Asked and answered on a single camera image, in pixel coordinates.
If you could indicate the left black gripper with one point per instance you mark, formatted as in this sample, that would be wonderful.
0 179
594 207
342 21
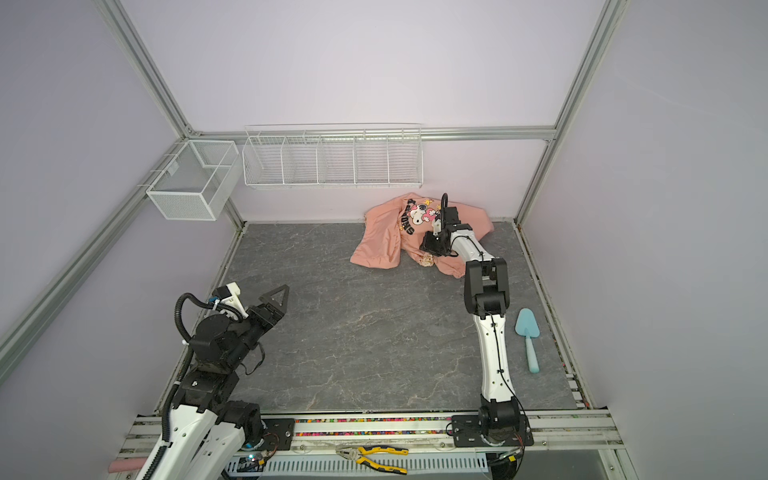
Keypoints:
269 321

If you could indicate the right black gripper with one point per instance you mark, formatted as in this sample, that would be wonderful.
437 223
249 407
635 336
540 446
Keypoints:
426 245

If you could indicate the pink Snoopy zip jacket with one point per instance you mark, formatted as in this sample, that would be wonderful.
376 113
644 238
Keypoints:
400 225

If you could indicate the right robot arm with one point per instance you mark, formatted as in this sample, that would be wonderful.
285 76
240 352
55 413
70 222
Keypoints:
501 418

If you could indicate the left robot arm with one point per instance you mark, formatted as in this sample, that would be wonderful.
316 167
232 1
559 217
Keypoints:
202 427

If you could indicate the teal silicone spatula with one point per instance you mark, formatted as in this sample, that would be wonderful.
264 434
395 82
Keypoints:
527 327

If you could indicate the white mesh box basket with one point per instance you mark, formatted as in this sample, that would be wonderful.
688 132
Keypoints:
197 181

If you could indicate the small green circuit board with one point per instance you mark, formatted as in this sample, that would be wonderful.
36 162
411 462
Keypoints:
251 464

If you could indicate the purple pink silicone spatula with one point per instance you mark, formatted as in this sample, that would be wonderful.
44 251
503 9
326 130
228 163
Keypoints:
126 465

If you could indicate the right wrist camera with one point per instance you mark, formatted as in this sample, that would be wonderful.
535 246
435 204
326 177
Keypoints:
439 228

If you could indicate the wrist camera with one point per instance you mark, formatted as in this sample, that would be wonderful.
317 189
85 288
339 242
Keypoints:
229 294
439 228

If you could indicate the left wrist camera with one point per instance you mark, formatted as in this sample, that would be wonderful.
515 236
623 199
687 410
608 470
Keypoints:
229 294

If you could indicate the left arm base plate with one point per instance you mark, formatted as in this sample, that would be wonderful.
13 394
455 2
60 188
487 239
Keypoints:
277 434

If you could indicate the white wire shelf basket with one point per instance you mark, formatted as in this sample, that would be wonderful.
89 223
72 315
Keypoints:
333 155

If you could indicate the white slotted cable duct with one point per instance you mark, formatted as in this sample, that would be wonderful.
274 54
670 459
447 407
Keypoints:
334 466

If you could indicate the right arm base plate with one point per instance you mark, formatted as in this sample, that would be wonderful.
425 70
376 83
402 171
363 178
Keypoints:
471 431

